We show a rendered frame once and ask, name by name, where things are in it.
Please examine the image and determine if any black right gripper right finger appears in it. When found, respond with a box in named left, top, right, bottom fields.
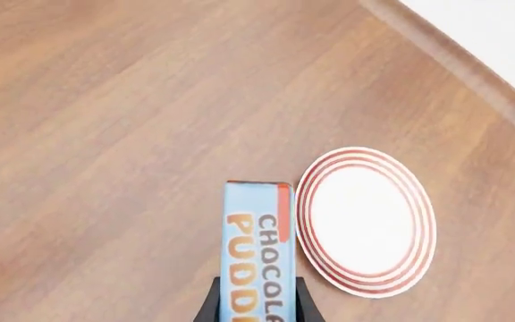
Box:
left=294, top=275, right=325, bottom=322

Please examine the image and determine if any blue chocolate pudding box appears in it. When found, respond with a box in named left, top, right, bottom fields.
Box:
left=218, top=180, right=298, bottom=322

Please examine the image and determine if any white plate with red rings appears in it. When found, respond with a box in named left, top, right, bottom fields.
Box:
left=295, top=145, right=438, bottom=301

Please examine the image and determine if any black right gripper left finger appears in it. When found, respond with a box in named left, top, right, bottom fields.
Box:
left=192, top=276, right=222, bottom=322

